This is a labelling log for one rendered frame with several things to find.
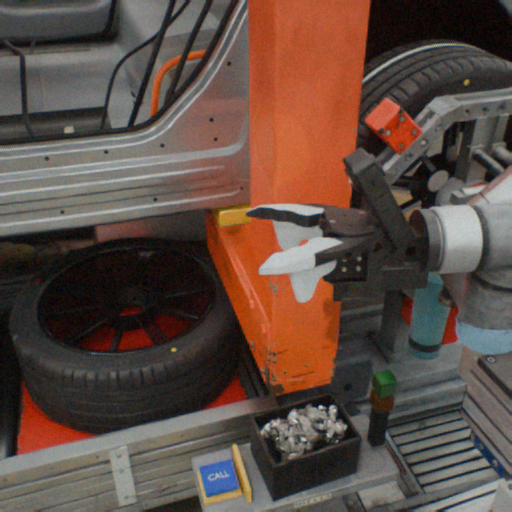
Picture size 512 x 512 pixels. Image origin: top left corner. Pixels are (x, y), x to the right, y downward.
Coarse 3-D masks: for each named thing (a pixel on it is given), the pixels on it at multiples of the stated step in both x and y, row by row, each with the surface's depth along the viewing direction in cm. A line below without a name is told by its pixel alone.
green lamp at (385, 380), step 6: (378, 372) 126; (384, 372) 126; (390, 372) 126; (378, 378) 125; (384, 378) 125; (390, 378) 125; (372, 384) 127; (378, 384) 124; (384, 384) 124; (390, 384) 124; (396, 384) 124; (378, 390) 125; (384, 390) 124; (390, 390) 125; (384, 396) 125
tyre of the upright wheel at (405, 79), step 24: (408, 48) 150; (432, 48) 147; (456, 48) 146; (384, 72) 145; (408, 72) 140; (432, 72) 136; (456, 72) 136; (480, 72) 138; (504, 72) 139; (360, 96) 145; (384, 96) 138; (408, 96) 135; (432, 96) 137; (360, 120) 140; (360, 144) 138; (384, 144) 140
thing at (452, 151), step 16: (448, 128) 146; (448, 144) 148; (432, 160) 154; (448, 160) 151; (496, 160) 156; (400, 176) 150; (416, 176) 155; (448, 176) 160; (416, 192) 155; (432, 192) 160
